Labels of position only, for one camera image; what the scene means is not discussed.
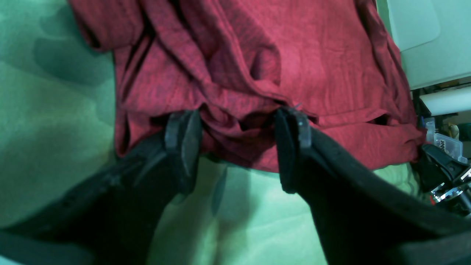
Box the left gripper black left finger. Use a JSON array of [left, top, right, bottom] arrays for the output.
[[1, 110, 202, 265]]

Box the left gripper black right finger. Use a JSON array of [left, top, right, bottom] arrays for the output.
[[275, 107, 471, 265]]

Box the red long-sleeve T-shirt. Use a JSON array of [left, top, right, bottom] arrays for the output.
[[69, 0, 425, 172]]

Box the orange black clamp bottom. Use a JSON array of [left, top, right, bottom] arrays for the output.
[[411, 88, 471, 218]]

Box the green table cloth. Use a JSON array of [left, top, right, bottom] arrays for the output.
[[0, 0, 435, 265]]

